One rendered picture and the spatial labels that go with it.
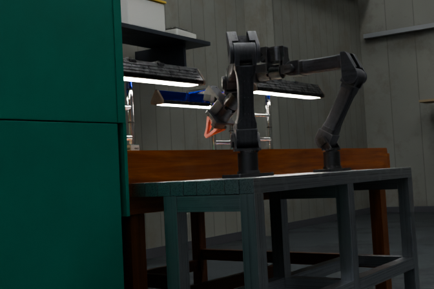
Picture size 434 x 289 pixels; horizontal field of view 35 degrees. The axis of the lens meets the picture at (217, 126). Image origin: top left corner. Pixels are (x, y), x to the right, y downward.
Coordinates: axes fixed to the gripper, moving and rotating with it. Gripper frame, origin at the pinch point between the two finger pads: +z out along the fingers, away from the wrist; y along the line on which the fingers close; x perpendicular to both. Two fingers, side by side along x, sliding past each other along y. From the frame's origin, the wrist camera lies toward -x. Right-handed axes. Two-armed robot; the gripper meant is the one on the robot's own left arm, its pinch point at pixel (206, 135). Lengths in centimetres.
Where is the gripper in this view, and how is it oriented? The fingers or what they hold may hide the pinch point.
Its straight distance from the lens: 243.8
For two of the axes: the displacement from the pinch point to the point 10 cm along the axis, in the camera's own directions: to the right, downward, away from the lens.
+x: 5.4, 7.0, -4.6
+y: -6.3, -0.2, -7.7
